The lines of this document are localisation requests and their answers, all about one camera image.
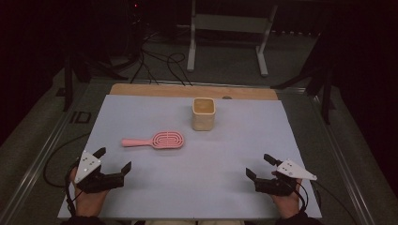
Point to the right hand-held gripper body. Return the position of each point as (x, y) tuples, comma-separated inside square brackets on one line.
[(295, 170)]

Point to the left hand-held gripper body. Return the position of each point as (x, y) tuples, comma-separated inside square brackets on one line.
[(88, 165)]

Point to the pink hairbrush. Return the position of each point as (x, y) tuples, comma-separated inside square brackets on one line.
[(134, 142)]

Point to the beige square cup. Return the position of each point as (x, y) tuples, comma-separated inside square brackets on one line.
[(203, 122)]

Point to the person's right hand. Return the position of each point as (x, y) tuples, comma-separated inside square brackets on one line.
[(287, 204)]

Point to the person's left hand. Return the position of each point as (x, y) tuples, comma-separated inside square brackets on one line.
[(90, 203)]

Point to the white table mat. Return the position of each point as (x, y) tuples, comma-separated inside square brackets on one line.
[(187, 181)]

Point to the black stand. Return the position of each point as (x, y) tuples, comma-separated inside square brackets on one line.
[(326, 93), (68, 84)]

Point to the white metal stand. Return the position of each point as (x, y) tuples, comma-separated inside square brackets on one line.
[(231, 23)]

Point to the metal floor rail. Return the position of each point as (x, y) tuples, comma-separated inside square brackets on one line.
[(341, 162), (40, 159)]

